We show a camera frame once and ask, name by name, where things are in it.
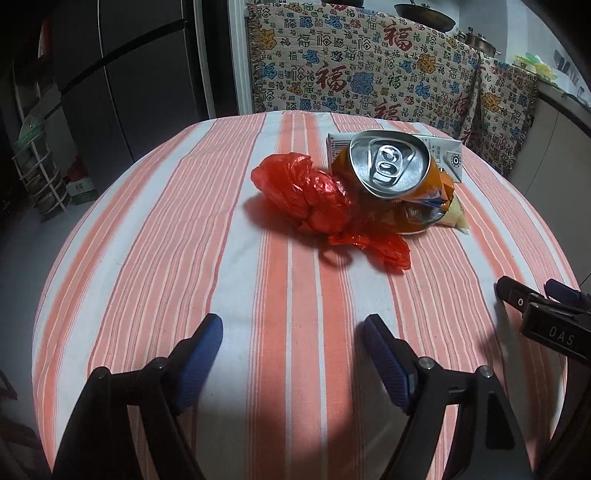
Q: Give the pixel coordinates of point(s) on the kitchen counter with beige cabinets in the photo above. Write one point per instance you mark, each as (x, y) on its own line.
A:
(558, 147)

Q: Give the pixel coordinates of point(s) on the yellow green plastic containers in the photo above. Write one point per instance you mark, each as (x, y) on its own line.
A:
(531, 63)

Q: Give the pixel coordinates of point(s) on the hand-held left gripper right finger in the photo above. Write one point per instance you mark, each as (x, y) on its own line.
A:
(388, 364)

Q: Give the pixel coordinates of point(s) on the red plastic bag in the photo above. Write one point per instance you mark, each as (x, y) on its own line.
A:
(304, 194)

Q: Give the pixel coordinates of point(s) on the large printed cloth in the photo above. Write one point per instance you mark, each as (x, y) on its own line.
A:
(351, 60)

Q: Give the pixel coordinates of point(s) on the crushed orange drink can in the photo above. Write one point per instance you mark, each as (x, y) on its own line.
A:
(390, 166)

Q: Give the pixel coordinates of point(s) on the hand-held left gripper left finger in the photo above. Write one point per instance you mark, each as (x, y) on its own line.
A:
(201, 360)

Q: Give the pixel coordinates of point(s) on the dark grey refrigerator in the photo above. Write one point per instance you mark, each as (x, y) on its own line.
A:
(129, 78)

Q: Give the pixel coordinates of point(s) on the white drink carton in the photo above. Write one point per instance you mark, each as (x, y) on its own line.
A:
(448, 154)

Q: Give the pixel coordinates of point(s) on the white packet red yellow print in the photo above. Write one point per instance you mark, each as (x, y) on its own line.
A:
(457, 217)

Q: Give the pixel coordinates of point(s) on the green white cardboard box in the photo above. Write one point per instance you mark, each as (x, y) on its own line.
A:
(82, 187)

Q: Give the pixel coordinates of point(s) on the red hanging item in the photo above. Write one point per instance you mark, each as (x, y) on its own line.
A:
(44, 37)

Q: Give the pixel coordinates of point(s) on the round striped table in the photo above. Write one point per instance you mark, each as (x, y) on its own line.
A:
(277, 300)

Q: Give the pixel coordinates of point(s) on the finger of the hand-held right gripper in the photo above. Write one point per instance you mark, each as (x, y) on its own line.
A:
(565, 293)
(512, 291)

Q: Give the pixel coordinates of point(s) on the black wok with glass lid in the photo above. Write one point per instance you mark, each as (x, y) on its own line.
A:
(425, 16)

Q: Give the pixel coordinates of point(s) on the green plastic bag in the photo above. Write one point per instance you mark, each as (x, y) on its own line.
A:
(28, 132)

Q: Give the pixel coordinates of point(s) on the small printed cloth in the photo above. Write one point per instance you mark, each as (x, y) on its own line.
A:
(503, 110)

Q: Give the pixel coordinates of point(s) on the steel pot with lid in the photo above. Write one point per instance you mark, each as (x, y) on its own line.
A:
(478, 41)

